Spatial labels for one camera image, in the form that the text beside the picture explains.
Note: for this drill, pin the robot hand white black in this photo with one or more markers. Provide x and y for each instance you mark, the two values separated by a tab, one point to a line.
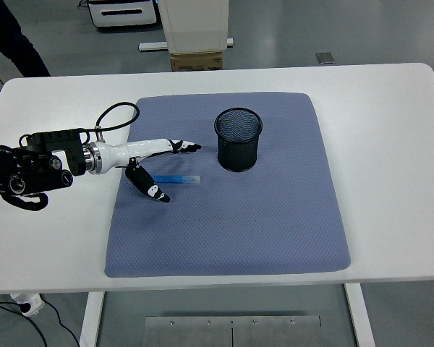
137	148

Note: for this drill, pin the black mesh pen holder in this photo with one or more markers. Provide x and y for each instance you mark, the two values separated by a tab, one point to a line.
238	155

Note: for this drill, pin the small grey floor plate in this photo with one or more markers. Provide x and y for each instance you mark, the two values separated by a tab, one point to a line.
326	58

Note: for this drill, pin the grey metal plate with screws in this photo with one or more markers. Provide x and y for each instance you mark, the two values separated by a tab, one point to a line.
202	332

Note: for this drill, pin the cardboard box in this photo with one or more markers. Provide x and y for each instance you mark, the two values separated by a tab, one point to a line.
199	61

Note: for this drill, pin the white base bar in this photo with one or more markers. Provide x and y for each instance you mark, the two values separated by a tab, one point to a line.
152	46

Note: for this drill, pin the white appliance with black slot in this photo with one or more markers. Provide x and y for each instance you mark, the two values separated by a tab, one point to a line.
123	18

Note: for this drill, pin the white cabinet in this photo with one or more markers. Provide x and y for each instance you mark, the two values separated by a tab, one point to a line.
195	29

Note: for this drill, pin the blue marker pen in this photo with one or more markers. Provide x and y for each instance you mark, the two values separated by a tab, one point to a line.
181	179

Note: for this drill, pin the white power strip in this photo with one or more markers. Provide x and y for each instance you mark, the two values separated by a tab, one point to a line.
30	303

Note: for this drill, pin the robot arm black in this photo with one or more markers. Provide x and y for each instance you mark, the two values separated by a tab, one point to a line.
29	173

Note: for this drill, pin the white table leg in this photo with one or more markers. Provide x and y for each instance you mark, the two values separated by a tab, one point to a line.
360	318
91	321

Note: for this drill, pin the person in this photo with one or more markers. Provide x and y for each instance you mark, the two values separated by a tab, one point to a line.
14	43

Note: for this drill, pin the blue-grey quilted mat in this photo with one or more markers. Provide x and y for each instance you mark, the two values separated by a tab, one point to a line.
220	224

